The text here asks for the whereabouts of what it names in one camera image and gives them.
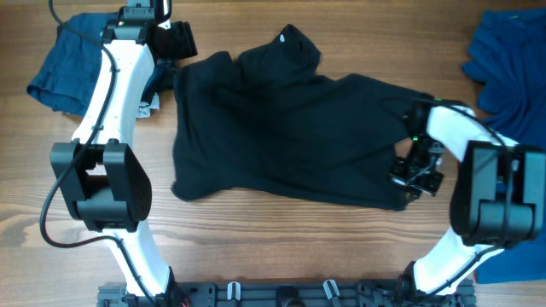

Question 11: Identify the black t-shirt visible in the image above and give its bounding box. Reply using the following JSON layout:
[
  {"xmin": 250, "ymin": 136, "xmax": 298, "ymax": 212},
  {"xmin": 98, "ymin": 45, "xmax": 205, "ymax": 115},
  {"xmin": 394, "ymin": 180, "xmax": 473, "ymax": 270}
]
[{"xmin": 172, "ymin": 25, "xmax": 420, "ymax": 211}]

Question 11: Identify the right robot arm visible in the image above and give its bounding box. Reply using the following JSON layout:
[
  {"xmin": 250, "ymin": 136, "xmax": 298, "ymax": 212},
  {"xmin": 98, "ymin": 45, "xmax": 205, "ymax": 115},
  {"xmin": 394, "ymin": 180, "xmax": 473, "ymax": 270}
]
[{"xmin": 389, "ymin": 98, "xmax": 545, "ymax": 306}]

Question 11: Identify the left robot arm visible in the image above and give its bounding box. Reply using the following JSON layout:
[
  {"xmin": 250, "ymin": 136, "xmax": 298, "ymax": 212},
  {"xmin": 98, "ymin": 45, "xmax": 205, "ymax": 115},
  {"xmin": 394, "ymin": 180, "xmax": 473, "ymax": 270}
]
[{"xmin": 39, "ymin": 1, "xmax": 197, "ymax": 306}]

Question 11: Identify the folded dark blue shirt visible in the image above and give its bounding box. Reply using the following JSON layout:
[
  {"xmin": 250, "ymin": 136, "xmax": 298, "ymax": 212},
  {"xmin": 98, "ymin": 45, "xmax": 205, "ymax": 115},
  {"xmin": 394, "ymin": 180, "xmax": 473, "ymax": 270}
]
[{"xmin": 26, "ymin": 26, "xmax": 102, "ymax": 116}]

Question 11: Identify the blue t-shirt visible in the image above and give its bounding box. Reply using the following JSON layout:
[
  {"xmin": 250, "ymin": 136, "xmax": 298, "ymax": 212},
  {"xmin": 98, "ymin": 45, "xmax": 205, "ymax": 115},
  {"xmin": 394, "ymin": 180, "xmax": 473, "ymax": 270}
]
[{"xmin": 462, "ymin": 8, "xmax": 545, "ymax": 284}]

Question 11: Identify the right black cable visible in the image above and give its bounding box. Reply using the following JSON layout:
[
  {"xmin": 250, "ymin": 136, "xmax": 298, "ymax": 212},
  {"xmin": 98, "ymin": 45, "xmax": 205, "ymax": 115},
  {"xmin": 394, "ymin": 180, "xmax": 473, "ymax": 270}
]
[{"xmin": 409, "ymin": 98, "xmax": 520, "ymax": 299}]

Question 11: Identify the black cable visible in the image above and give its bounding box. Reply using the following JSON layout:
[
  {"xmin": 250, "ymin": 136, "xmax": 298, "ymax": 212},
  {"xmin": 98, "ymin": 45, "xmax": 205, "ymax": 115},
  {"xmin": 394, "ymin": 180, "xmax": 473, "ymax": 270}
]
[
  {"xmin": 409, "ymin": 98, "xmax": 520, "ymax": 299},
  {"xmin": 39, "ymin": 0, "xmax": 159, "ymax": 307}
]

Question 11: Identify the left black cable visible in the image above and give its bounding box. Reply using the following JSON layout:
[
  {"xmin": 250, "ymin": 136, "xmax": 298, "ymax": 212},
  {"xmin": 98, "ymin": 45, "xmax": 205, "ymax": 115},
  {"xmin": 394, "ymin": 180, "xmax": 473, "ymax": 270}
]
[{"xmin": 39, "ymin": 0, "xmax": 159, "ymax": 307}]

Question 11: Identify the right white rail clip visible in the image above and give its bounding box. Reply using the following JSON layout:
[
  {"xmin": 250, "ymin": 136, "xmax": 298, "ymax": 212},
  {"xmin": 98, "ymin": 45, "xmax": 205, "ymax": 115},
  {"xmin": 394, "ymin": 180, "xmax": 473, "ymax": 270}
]
[{"xmin": 322, "ymin": 279, "xmax": 340, "ymax": 300}]

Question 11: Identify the white rail clip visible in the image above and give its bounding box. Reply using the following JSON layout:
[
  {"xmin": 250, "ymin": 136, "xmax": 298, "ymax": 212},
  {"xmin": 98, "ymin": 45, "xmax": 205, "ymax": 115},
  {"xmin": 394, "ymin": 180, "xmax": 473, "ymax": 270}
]
[
  {"xmin": 322, "ymin": 279, "xmax": 340, "ymax": 300},
  {"xmin": 226, "ymin": 281, "xmax": 241, "ymax": 301}
]

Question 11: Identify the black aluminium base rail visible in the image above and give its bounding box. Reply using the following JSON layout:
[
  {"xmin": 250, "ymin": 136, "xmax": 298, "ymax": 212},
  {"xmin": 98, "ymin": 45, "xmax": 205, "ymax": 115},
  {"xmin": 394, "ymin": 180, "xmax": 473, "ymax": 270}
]
[{"xmin": 96, "ymin": 280, "xmax": 477, "ymax": 307}]

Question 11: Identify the left white rail clip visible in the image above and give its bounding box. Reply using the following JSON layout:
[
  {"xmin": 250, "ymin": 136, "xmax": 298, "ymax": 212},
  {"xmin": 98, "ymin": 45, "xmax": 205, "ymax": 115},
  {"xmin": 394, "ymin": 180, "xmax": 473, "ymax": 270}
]
[{"xmin": 226, "ymin": 281, "xmax": 241, "ymax": 301}]

